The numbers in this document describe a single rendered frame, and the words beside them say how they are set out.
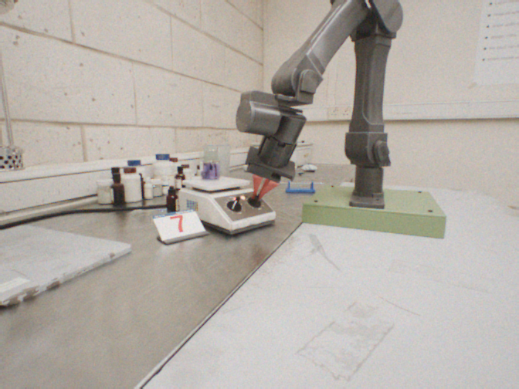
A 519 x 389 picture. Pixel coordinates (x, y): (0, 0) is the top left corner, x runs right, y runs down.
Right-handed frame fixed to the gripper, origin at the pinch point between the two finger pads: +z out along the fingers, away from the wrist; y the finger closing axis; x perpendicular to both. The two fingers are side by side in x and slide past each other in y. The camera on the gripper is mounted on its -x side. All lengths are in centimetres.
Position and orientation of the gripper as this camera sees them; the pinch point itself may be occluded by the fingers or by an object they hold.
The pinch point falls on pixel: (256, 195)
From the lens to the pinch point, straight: 66.8
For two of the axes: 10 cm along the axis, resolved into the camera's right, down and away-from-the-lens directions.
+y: -9.4, -3.3, -1.0
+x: -0.9, 5.2, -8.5
